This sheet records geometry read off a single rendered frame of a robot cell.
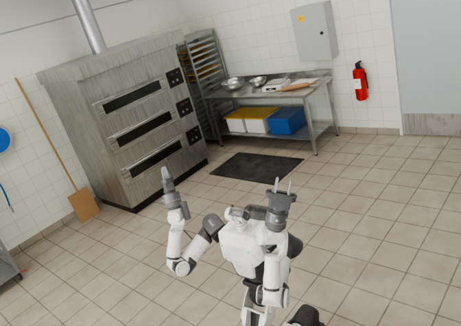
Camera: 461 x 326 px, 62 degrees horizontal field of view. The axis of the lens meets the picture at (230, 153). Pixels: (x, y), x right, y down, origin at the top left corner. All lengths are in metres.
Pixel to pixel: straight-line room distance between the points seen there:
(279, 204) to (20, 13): 4.70
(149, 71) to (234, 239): 3.62
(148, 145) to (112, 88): 0.87
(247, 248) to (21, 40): 4.42
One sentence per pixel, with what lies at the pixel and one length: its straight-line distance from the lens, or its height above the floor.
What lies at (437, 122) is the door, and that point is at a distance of 5.38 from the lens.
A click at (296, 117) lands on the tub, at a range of 5.64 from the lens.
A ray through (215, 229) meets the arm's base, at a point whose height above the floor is 1.22.
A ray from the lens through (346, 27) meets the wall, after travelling 5.35.
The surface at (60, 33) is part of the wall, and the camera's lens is 5.83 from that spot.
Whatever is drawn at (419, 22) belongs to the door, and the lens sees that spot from 5.06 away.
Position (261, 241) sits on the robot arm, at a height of 1.37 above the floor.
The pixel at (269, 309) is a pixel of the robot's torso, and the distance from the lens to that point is 2.15.
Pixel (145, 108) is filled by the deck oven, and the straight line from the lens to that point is 5.16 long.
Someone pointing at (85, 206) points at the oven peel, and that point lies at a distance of 5.69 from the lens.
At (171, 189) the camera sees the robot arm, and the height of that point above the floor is 1.49.
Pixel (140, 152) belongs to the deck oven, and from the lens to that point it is 5.14.
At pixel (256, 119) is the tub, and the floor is 0.46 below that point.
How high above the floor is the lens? 2.31
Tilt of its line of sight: 22 degrees down
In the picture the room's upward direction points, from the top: 17 degrees counter-clockwise
